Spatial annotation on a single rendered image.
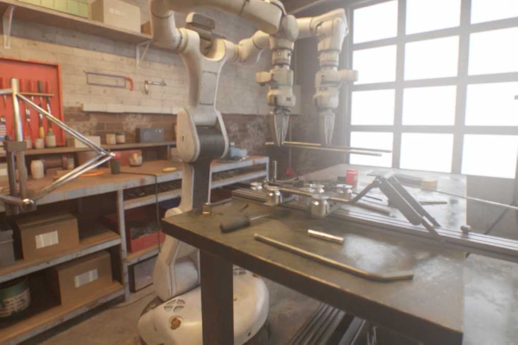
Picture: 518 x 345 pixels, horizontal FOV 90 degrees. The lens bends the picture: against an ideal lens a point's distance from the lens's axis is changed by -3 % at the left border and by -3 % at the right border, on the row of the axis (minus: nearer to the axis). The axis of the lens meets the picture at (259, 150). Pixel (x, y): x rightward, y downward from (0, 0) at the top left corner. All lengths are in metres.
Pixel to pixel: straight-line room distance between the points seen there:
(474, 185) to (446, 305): 3.32
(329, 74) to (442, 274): 0.60
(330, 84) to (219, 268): 0.69
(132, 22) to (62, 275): 1.93
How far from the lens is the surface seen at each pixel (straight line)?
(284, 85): 0.87
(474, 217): 3.96
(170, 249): 1.50
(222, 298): 1.02
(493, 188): 3.88
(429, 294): 0.61
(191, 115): 1.25
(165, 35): 1.10
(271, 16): 0.86
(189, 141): 1.21
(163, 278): 1.64
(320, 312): 1.60
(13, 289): 2.07
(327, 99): 0.88
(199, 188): 1.35
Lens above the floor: 1.18
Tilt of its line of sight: 6 degrees down
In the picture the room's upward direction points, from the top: straight up
